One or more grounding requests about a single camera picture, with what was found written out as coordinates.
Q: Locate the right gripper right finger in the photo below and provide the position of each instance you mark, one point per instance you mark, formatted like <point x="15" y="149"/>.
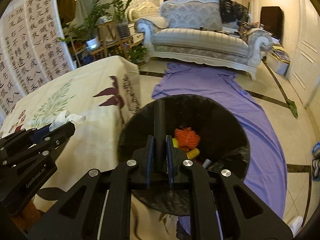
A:
<point x="221" y="206"/>

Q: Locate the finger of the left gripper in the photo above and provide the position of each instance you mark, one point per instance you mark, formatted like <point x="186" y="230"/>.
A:
<point x="41" y="134"/>

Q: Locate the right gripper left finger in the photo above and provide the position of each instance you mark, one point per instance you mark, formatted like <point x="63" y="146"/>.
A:
<point x="98" y="206"/>

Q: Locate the white tissue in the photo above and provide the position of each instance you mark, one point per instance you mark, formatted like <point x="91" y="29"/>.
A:
<point x="65" y="117"/>

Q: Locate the yellow foam net bundle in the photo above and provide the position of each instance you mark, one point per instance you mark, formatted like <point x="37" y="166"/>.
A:
<point x="191" y="154"/>

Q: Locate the black pen tube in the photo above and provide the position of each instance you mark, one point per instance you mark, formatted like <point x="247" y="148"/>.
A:
<point x="160" y="155"/>

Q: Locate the purple floor cloth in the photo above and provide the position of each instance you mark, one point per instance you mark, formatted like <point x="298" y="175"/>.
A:
<point x="267" y="171"/>

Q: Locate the white plastic bottle on floor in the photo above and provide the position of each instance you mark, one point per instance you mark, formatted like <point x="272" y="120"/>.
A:
<point x="295" y="225"/>

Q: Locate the floral cream tablecloth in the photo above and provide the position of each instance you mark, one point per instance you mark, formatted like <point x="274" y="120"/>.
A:
<point x="107" y="92"/>

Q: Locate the calligraphy screen panel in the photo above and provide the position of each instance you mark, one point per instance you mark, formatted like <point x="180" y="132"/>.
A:
<point x="31" y="51"/>

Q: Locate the red orange foam net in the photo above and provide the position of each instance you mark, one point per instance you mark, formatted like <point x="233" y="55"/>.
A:
<point x="187" y="139"/>

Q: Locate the blue basket with shoes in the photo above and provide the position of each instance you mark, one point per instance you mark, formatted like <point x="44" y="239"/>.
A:
<point x="316" y="162"/>

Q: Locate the white potted plant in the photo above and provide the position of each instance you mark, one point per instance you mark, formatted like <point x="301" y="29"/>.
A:
<point x="87" y="31"/>

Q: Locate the wooden plant stand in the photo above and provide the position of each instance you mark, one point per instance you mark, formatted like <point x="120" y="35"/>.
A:
<point x="110" y="42"/>

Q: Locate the green mop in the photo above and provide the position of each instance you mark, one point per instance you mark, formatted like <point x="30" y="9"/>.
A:
<point x="290" y="104"/>

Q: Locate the tall green plant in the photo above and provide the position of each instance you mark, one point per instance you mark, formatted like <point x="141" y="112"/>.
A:
<point x="120" y="9"/>

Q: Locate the white panel door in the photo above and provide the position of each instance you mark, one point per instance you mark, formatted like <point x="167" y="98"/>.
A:
<point x="304" y="70"/>

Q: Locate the storage box of items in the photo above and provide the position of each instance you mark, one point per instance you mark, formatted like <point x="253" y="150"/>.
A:
<point x="278" y="59"/>

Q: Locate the ornate white grey sofa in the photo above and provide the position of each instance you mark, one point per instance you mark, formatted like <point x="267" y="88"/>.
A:
<point x="193" y="31"/>

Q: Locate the dark brown covered cabinet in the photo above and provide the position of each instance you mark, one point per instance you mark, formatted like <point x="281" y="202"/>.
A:
<point x="272" y="18"/>

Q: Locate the black jacket on sofa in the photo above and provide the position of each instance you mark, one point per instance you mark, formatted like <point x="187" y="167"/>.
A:
<point x="231" y="11"/>

